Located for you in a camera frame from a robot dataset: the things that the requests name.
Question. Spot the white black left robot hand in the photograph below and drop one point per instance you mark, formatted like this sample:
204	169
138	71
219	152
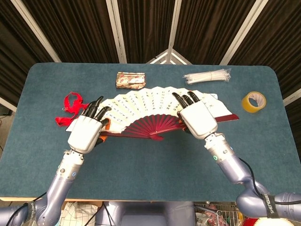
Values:
83	131

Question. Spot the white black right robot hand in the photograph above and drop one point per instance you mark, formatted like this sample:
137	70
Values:
200	117

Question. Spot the red ribbed paper folding fan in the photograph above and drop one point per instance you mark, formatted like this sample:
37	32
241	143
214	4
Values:
145	103

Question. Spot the lavender left robot arm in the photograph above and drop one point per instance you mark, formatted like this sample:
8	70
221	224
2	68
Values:
61	183

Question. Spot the lavender right robot arm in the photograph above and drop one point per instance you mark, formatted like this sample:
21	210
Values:
232	167

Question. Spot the white bottle with yellow cap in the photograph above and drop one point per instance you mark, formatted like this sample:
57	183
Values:
214	96

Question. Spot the bundle of white wrapped straws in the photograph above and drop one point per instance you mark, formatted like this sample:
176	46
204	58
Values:
207	77

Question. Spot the clear yellowish tape roll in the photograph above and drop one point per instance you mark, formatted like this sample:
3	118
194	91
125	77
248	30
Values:
247	106

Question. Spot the blue felt table mat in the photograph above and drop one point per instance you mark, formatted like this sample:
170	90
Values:
141	164

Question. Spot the gold red snack packet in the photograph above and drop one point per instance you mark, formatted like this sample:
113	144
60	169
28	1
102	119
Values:
130	80

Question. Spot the brown cardboard box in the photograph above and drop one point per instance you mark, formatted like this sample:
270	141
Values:
82	203

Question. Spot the white checked cloth bag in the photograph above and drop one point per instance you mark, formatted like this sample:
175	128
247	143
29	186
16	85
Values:
80	214

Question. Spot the dark brown pleated curtain panel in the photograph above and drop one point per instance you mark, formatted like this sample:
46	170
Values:
145	28
207	28
70	28
277	42
14	47

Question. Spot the lavender robot torso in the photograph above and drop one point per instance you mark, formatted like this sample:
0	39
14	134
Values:
145	216

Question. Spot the white triangular frame foot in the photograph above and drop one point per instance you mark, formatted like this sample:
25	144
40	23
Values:
168	55

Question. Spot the short white frame bar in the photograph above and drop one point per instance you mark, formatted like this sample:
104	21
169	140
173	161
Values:
292	97
7	103

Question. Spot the white screen frame post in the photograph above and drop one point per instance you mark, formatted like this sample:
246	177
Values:
244	30
116	30
35	28
174	23

